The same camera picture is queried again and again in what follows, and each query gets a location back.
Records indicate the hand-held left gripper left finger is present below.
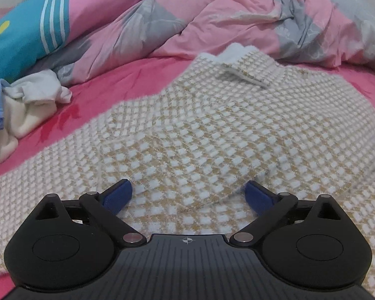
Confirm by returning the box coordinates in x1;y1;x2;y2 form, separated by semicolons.
32;179;145;246

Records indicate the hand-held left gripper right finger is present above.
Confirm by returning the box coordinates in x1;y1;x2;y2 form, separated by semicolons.
230;180;344;246

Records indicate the beige white checked knit jacket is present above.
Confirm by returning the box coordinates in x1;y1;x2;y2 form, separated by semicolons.
0;43;375;289

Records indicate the cream fleece garment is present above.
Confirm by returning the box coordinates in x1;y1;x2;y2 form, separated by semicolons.
0;98;58;168

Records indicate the pink grey floral quilt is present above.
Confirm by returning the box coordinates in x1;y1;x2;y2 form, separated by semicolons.
28;0;375;87

